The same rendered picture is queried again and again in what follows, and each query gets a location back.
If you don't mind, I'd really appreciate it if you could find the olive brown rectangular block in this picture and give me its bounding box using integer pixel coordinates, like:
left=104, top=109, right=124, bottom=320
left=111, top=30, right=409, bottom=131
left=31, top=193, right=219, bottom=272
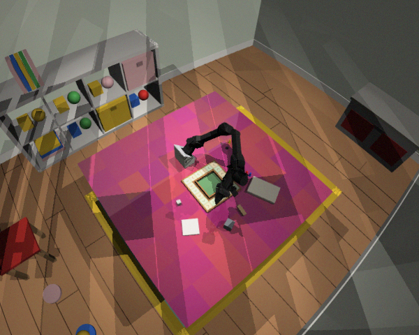
left=237, top=205, right=247, bottom=216

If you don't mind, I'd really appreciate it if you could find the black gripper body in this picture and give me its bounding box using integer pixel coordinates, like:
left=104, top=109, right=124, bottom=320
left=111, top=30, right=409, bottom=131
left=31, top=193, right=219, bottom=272
left=216, top=176, right=234, bottom=198

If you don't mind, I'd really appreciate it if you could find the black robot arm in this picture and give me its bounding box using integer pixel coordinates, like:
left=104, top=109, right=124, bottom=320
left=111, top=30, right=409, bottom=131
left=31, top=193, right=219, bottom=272
left=181, top=122, right=249, bottom=197

